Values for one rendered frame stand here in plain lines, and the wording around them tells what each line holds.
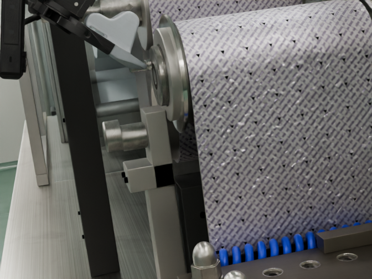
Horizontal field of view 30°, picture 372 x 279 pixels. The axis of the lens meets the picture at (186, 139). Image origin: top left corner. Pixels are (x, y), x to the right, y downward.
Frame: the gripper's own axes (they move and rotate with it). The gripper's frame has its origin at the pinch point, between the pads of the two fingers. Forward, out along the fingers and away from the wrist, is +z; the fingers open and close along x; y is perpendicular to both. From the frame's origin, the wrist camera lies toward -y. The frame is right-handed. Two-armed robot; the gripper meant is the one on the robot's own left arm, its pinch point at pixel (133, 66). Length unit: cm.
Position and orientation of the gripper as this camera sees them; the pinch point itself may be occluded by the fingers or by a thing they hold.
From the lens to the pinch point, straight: 87.3
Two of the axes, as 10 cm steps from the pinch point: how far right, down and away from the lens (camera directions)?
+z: 8.2, 5.0, 2.6
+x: -2.0, -1.8, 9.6
